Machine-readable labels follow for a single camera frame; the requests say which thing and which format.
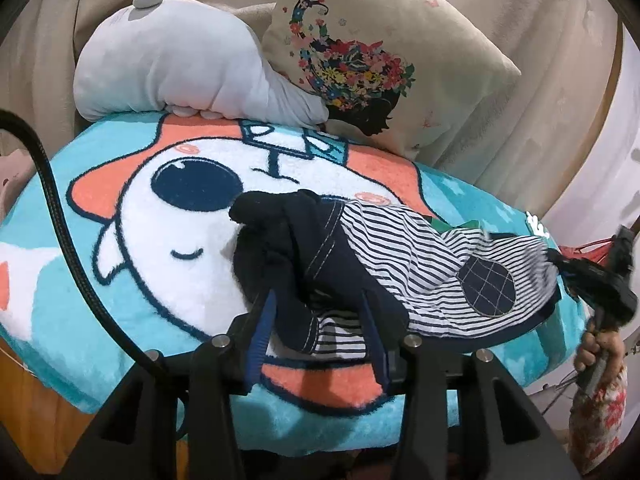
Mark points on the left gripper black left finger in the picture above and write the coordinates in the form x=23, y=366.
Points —
x=134, y=434

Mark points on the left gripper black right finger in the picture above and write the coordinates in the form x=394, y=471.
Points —
x=502, y=435

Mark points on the navy striped kids pants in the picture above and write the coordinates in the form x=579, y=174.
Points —
x=338, y=267

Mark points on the red floral sleeve forearm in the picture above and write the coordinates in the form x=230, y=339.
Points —
x=594, y=424

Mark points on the right hand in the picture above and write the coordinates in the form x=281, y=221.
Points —
x=594, y=344

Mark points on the red cloth item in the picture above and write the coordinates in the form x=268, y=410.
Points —
x=596, y=251

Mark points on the beige curtain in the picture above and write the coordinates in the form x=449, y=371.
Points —
x=523, y=145

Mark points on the turquoise cartoon character blanket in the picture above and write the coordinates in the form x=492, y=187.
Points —
x=146, y=198

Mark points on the beige floral print cushion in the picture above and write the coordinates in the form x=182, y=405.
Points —
x=396, y=73

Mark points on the grey plush pillow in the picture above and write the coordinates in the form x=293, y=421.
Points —
x=188, y=58

